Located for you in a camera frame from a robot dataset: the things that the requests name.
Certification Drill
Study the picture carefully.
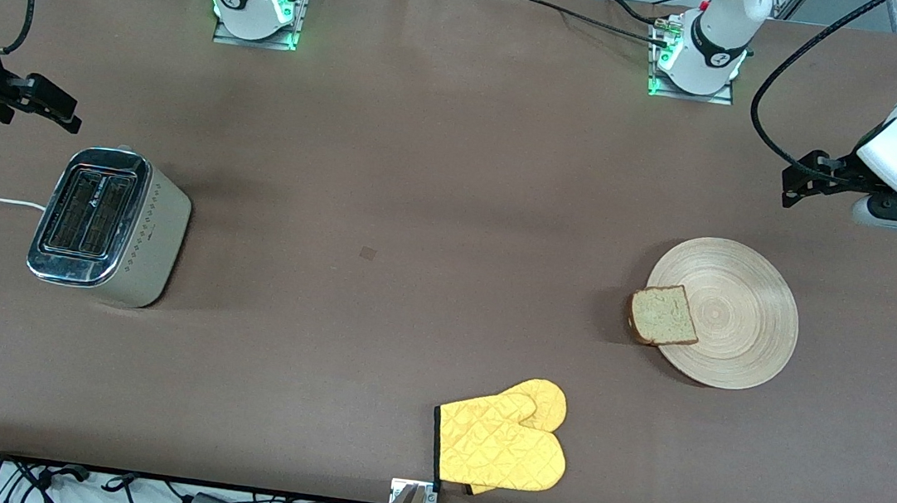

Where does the round wooden plate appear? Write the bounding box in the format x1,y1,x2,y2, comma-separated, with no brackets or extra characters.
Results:
635,230,808,398

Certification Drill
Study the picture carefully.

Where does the brown bread slice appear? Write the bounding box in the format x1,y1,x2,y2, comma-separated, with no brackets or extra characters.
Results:
625,280,705,351

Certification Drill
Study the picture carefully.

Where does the chrome and beige toaster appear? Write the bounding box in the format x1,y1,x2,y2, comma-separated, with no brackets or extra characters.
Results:
23,136,199,314

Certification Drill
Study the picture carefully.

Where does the yellow quilted oven mitt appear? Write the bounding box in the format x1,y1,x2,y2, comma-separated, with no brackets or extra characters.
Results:
427,384,574,498
463,372,571,503

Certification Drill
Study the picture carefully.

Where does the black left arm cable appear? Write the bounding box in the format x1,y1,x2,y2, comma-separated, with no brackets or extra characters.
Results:
744,0,893,188

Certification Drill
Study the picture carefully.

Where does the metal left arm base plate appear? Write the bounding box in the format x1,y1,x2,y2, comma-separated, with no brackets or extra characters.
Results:
646,11,745,108

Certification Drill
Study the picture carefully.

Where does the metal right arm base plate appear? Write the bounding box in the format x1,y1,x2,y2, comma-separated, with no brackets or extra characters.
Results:
212,0,310,54

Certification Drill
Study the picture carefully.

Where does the long black table cable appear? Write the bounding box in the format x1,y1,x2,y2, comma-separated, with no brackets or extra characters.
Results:
473,0,679,48

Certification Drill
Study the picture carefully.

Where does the silver metal bracket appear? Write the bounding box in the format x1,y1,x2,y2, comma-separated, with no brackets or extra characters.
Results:
388,478,442,503

